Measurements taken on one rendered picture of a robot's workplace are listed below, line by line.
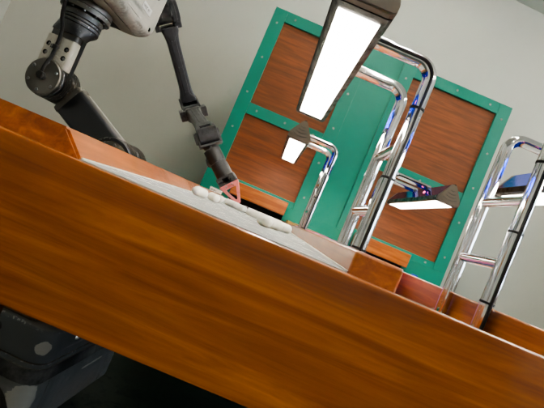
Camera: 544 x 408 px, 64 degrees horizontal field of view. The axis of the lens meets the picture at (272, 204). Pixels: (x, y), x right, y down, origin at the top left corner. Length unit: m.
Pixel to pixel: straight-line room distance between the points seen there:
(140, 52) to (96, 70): 0.33
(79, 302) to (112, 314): 0.03
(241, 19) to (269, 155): 1.39
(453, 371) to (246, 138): 1.94
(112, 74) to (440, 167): 2.27
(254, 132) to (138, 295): 1.91
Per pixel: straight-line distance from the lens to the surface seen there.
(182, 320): 0.45
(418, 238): 2.42
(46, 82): 1.38
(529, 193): 0.86
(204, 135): 1.48
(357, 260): 0.46
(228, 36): 3.37
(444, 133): 2.51
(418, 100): 0.80
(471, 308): 0.92
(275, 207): 2.20
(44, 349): 1.13
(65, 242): 0.47
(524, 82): 3.95
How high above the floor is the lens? 0.76
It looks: 2 degrees up
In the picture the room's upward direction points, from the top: 23 degrees clockwise
